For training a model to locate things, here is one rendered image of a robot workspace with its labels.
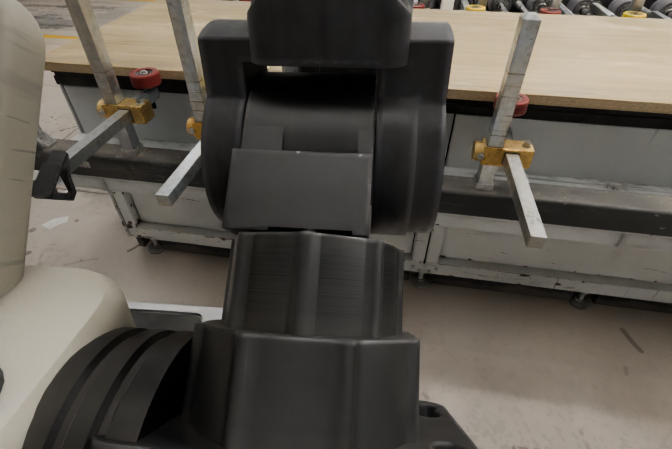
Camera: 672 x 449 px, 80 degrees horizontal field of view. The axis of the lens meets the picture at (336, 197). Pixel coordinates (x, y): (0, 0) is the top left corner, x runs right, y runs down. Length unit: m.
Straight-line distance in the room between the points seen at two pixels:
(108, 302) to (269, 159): 0.09
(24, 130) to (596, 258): 1.70
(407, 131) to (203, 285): 1.68
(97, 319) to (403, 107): 0.14
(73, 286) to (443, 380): 1.42
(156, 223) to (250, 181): 1.75
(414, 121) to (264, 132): 0.06
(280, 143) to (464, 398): 1.42
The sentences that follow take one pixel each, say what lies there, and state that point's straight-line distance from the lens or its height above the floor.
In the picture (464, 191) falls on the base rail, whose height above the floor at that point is 0.70.
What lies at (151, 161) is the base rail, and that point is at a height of 0.70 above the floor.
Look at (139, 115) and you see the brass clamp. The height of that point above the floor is 0.84.
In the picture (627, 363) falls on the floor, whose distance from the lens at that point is 1.84.
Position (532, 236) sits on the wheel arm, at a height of 0.82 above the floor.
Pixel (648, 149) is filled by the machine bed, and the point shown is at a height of 0.74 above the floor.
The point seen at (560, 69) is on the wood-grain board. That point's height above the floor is 0.90.
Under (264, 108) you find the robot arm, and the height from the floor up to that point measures 1.27.
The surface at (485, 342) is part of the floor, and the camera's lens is 1.67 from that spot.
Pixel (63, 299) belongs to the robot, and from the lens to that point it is 0.19.
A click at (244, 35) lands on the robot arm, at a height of 1.29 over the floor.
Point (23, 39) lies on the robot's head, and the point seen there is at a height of 1.30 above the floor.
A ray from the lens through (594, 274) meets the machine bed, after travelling 1.81.
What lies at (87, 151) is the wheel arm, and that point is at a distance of 1.10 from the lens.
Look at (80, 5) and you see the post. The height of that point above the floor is 1.11.
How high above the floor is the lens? 1.34
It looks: 39 degrees down
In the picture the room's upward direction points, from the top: straight up
